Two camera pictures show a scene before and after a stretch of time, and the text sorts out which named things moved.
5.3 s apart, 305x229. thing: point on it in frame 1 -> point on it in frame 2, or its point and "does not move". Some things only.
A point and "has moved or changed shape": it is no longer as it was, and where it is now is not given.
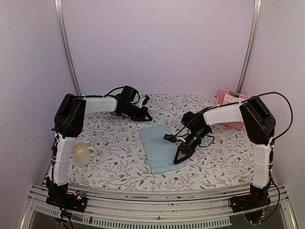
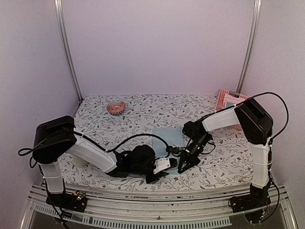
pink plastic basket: [227, 97] does not move
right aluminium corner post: [253, 41] does not move
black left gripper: [145, 112] -> [149, 181]
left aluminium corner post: [58, 5] does not move
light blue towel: [160, 152] has moved or changed shape
